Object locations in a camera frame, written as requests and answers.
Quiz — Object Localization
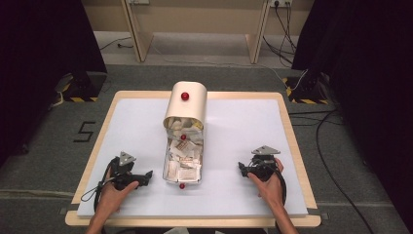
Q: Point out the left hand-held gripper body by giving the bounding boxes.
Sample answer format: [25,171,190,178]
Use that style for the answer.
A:
[108,150,144,191]

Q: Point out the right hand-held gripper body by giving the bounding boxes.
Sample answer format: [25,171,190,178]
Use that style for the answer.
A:
[246,144,282,183]

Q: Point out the person's left hand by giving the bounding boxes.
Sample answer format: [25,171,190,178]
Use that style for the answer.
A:
[96,167,140,214]

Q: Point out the person's right hand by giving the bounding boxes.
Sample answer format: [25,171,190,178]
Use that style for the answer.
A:
[247,157,285,209]

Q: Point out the white table mat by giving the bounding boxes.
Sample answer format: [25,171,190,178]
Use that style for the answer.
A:
[76,97,309,218]

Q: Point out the large drawer with red knob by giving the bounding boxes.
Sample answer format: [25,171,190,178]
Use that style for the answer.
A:
[162,136,205,190]

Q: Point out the wooden table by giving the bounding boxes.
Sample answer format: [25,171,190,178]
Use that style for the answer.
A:
[64,90,322,228]

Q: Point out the open tray of crumpled wrappers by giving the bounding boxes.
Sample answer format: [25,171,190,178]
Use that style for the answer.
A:
[165,117,205,181]

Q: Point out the small drawer with red knob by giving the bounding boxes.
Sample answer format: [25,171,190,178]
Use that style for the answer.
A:
[164,116,205,141]

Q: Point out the cream cylindrical container lid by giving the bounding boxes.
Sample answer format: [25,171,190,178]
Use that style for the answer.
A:
[163,80,208,131]

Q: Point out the black stand base striped tape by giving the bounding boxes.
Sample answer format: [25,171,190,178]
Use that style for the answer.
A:
[54,71,108,103]
[282,71,331,105]

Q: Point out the light wooden desk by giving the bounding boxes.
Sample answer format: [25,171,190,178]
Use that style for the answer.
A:
[120,0,271,64]

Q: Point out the black curtain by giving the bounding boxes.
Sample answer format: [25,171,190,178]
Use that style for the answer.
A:
[0,0,108,167]
[290,0,413,228]

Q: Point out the right hand-held gripper cable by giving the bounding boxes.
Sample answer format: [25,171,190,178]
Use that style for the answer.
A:
[264,157,288,208]

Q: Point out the hand-held gripper cable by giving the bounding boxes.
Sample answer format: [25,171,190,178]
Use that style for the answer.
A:
[80,160,115,213]
[264,157,288,208]

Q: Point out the left hand-held gripper cable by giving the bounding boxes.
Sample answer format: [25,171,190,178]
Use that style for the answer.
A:
[80,160,115,213]

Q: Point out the long black floor cable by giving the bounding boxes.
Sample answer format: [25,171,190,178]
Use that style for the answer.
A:
[315,109,378,234]

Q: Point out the black floor cables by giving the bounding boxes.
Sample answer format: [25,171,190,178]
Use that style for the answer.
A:
[287,109,346,127]

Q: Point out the black cable with plug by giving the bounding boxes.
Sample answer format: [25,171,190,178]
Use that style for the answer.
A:
[98,36,134,52]

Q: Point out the black cables from wall socket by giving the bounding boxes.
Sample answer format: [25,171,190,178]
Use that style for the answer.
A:
[262,0,299,66]

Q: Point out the white wall socket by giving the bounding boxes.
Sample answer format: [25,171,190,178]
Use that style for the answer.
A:
[268,0,294,8]

